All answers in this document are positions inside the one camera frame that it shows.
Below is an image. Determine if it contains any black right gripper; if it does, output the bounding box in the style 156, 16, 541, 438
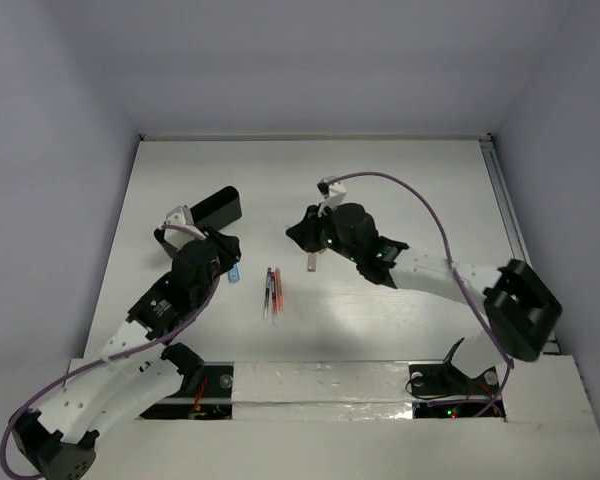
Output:
286, 202, 361, 263

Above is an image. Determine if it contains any black gel pen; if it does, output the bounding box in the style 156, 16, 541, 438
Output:
263, 267, 273, 320

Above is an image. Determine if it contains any red clear pen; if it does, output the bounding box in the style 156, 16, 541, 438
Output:
272, 268, 284, 325

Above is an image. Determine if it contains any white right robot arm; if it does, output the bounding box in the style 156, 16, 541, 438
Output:
286, 203, 562, 392

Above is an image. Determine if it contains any grey eraser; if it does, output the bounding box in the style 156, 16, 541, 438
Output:
307, 253, 317, 272

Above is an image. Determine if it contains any blue pen cap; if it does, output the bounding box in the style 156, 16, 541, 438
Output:
228, 264, 241, 284

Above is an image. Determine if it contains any black pen holder box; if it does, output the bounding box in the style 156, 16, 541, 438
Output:
153, 186, 242, 257

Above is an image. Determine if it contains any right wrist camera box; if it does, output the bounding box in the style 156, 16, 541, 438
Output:
317, 177, 347, 217

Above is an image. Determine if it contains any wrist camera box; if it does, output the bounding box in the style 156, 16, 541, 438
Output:
317, 177, 347, 217
164, 205, 206, 240

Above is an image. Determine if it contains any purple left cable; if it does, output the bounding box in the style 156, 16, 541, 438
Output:
0, 224, 224, 479

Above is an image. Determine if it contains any purple cable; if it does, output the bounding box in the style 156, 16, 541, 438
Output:
0, 224, 224, 479
329, 171, 516, 369

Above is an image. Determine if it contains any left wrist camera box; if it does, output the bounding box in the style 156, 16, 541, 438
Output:
164, 205, 206, 240

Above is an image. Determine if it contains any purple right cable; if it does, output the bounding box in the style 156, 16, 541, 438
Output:
329, 171, 516, 369

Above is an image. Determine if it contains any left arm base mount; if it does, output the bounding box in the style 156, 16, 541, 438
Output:
140, 343, 234, 421

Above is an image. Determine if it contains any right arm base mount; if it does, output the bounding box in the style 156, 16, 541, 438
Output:
404, 338, 506, 419

